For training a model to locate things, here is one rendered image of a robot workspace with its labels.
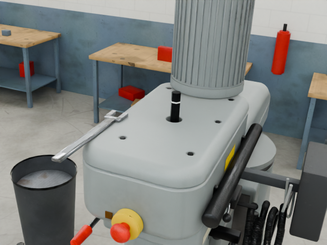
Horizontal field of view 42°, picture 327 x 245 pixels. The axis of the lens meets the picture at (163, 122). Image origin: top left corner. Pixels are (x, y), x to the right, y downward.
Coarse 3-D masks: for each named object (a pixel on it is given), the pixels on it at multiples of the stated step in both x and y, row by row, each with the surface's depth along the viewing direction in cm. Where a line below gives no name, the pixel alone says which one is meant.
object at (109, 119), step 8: (112, 112) 95; (104, 120) 91; (112, 120) 91; (120, 120) 92; (96, 128) 87; (104, 128) 88; (88, 136) 83; (72, 144) 80; (80, 144) 80; (64, 152) 77; (72, 152) 78; (56, 160) 75
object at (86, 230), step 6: (90, 222) 89; (96, 222) 90; (84, 228) 86; (90, 228) 87; (78, 234) 85; (84, 234) 85; (90, 234) 87; (72, 240) 84; (78, 240) 84; (84, 240) 85
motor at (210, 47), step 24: (192, 0) 100; (216, 0) 98; (240, 0) 99; (192, 24) 102; (216, 24) 99; (240, 24) 101; (192, 48) 103; (216, 48) 102; (240, 48) 105; (192, 72) 106; (216, 72) 105; (240, 72) 109; (192, 96) 108; (216, 96) 107
